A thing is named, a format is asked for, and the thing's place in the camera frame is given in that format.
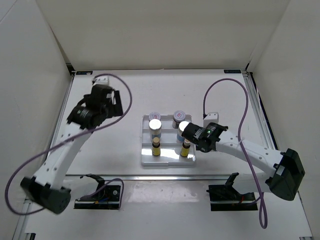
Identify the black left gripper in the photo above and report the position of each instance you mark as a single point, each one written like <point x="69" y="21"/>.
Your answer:
<point x="115" y="109"/>

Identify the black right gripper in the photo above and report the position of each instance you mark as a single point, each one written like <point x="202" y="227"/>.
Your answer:
<point x="226" y="127"/>

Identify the yellow cork-top bottle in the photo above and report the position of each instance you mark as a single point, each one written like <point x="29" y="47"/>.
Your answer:
<point x="184" y="152"/>
<point x="156" y="150"/>

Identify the silver-lid shaker bottle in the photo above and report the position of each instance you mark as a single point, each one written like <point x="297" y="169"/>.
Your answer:
<point x="155" y="128"/>
<point x="181" y="127"/>

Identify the white-lid spice jar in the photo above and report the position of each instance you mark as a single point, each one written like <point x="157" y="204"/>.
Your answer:
<point x="178" y="117"/>
<point x="154" y="115"/>

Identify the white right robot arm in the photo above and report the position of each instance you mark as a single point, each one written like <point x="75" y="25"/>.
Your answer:
<point x="283" y="171"/>

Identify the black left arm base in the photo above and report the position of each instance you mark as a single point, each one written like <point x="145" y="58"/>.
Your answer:
<point x="108" y="195"/>

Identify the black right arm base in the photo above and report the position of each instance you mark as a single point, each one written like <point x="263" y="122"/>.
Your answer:
<point x="227" y="199"/>

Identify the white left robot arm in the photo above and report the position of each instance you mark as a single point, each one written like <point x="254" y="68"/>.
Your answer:
<point x="48" y="187"/>

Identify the white divided plastic tray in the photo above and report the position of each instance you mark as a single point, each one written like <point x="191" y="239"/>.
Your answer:
<point x="170" y="147"/>

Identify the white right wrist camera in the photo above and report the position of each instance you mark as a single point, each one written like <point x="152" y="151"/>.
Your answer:
<point x="212" y="117"/>

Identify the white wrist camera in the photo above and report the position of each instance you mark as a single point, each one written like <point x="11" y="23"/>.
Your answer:
<point x="101" y="80"/>
<point x="212" y="117"/>

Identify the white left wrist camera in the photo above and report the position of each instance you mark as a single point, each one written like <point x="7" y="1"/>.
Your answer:
<point x="101" y="80"/>

